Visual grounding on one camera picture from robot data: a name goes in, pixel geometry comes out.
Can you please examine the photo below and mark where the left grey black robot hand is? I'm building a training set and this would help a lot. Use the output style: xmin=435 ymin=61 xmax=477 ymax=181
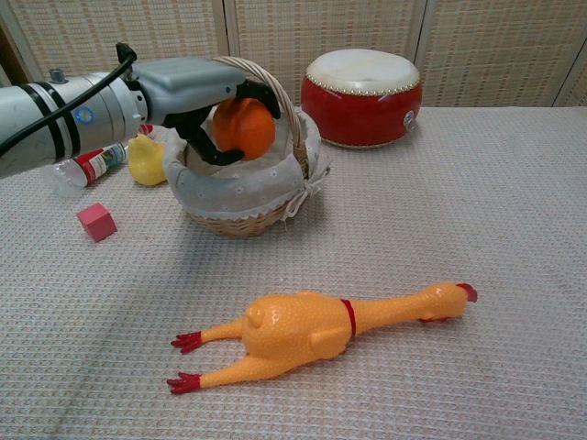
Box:
xmin=128 ymin=57 xmax=282 ymax=167

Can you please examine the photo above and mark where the orange fruit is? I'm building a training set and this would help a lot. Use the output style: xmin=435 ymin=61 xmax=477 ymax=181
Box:
xmin=212 ymin=97 xmax=277 ymax=161

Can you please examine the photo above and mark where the wicker basket with liner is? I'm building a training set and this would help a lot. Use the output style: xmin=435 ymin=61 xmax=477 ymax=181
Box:
xmin=163 ymin=56 xmax=332 ymax=238

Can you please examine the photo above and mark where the beige woven table cloth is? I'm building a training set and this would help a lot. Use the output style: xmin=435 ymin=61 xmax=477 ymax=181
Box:
xmin=0 ymin=105 xmax=587 ymax=440

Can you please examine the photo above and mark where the yellow pear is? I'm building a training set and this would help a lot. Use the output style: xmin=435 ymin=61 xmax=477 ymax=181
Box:
xmin=127 ymin=134 xmax=168 ymax=187

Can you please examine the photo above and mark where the clear plastic bottle red label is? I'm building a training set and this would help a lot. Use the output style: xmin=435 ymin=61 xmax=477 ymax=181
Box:
xmin=51 ymin=123 xmax=154 ymax=197

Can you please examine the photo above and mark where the red wooden cube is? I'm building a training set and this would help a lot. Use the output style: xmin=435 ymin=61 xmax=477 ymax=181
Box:
xmin=76 ymin=202 xmax=118 ymax=243

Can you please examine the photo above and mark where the red drum with white skin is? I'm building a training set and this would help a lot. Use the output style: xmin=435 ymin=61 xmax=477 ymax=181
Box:
xmin=300 ymin=49 xmax=424 ymax=149

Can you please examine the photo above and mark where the yellow rubber chicken toy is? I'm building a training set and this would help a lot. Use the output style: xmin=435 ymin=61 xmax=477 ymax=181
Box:
xmin=166 ymin=280 xmax=479 ymax=396

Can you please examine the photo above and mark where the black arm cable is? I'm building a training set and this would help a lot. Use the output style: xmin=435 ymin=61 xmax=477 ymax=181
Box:
xmin=0 ymin=42 xmax=138 ymax=157

